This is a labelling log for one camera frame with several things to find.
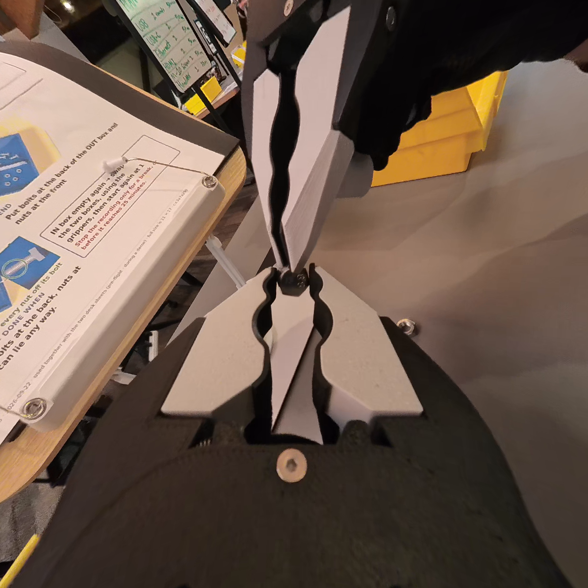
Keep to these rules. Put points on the person's right forearm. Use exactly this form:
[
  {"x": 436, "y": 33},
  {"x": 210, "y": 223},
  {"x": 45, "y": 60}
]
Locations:
[{"x": 579, "y": 62}]

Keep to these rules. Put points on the whiteboard with green writing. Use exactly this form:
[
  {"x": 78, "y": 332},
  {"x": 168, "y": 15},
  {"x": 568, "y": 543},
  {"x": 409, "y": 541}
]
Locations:
[{"x": 174, "y": 46}]

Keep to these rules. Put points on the silver hex bolt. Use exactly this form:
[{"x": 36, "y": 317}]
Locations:
[{"x": 294, "y": 284}]

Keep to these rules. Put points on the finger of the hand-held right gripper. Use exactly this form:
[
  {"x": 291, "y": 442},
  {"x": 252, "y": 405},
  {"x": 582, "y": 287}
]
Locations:
[
  {"x": 321, "y": 92},
  {"x": 264, "y": 138}
]

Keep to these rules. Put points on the person's right hand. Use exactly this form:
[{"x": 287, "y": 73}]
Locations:
[{"x": 459, "y": 46}]

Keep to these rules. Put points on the black-topped wooden board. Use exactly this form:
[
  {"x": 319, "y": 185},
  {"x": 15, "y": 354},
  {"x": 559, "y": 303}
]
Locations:
[{"x": 232, "y": 170}]

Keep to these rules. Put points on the yellow flat strip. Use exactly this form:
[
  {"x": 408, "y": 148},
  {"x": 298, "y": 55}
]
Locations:
[{"x": 25, "y": 556}]

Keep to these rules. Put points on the silver hex nut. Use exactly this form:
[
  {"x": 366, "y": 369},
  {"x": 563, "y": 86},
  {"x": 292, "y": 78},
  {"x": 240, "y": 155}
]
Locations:
[{"x": 401, "y": 328}]

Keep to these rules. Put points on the printed instruction sheet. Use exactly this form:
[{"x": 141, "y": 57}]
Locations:
[{"x": 92, "y": 138}]

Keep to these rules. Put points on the small dark-framed whiteboard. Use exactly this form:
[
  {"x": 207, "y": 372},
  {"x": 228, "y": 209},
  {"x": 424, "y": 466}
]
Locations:
[{"x": 216, "y": 18}]

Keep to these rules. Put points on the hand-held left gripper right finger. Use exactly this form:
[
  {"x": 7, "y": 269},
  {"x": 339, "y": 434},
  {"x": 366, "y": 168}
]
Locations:
[{"x": 363, "y": 363}]

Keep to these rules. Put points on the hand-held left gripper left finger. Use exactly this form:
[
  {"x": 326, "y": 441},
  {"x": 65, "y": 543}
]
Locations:
[{"x": 216, "y": 358}]

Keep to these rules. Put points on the large yellow plastic bin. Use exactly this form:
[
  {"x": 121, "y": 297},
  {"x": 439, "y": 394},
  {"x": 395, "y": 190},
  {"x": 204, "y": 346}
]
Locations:
[{"x": 427, "y": 151}]

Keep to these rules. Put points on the white metal stand bracket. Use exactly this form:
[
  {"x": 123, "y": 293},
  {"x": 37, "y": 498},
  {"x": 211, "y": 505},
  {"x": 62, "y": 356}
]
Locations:
[{"x": 225, "y": 264}]

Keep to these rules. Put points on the white sheet holder ledge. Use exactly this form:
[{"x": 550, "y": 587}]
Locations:
[{"x": 131, "y": 294}]

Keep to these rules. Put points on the small yellow plastic bin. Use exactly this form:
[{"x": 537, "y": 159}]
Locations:
[{"x": 209, "y": 89}]

